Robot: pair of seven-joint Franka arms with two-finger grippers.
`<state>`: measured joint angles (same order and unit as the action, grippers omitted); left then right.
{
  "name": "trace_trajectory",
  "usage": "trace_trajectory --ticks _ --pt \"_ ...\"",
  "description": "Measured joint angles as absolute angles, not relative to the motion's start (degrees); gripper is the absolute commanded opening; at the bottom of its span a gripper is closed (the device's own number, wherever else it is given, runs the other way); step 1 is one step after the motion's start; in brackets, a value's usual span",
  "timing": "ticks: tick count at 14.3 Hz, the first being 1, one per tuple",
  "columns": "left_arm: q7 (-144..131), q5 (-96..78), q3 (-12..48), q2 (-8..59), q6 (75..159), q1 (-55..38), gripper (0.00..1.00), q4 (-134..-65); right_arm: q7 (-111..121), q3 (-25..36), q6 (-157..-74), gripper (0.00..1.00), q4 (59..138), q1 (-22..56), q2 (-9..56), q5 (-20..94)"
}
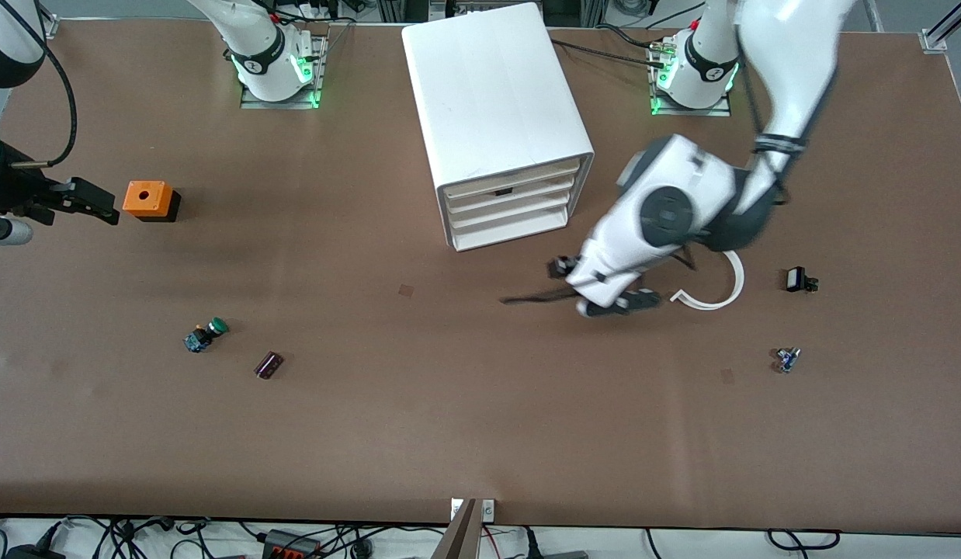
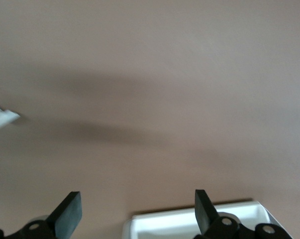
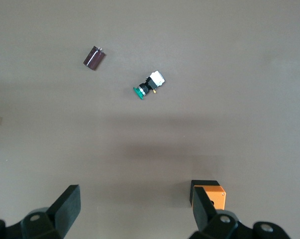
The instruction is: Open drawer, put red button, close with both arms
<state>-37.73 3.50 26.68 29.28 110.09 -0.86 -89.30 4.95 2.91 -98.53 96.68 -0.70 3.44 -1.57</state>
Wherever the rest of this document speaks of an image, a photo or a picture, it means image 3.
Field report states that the dark maroon cylindrical capacitor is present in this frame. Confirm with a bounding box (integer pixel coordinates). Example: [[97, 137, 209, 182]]
[[83, 45, 107, 72]]

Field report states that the orange metal box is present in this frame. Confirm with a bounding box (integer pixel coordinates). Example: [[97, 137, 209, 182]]
[[189, 180, 226, 211]]

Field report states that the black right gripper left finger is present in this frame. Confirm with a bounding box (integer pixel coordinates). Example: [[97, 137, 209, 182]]
[[20, 184, 82, 239]]

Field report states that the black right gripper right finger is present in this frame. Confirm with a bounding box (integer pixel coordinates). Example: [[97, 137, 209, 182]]
[[189, 186, 240, 239]]

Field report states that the green mushroom push button switch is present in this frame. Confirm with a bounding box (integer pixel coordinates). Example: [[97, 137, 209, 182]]
[[132, 70, 166, 101]]

